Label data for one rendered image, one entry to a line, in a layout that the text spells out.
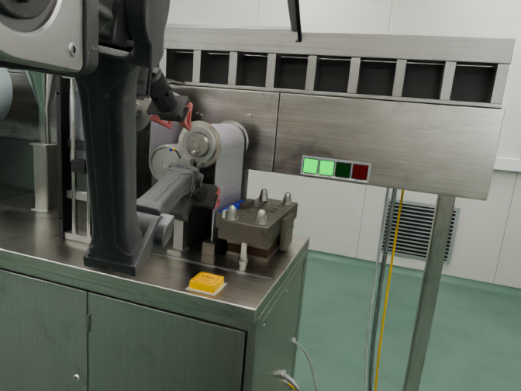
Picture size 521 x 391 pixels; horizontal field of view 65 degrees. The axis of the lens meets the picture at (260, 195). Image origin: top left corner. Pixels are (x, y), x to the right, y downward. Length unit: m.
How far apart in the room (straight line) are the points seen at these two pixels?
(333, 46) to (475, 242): 2.82
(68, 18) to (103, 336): 1.14
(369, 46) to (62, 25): 1.32
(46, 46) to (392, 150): 1.33
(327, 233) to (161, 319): 2.97
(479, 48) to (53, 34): 1.38
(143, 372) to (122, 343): 0.10
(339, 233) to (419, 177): 2.55
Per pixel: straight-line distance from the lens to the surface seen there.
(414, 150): 1.50
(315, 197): 3.96
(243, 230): 1.25
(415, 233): 3.95
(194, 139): 1.29
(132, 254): 0.61
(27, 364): 1.61
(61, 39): 0.28
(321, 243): 4.05
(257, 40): 1.61
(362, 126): 1.50
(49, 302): 1.44
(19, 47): 0.24
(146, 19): 0.40
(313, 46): 1.55
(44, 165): 1.80
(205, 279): 1.11
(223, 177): 1.36
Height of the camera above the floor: 1.38
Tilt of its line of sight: 12 degrees down
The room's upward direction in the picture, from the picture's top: 5 degrees clockwise
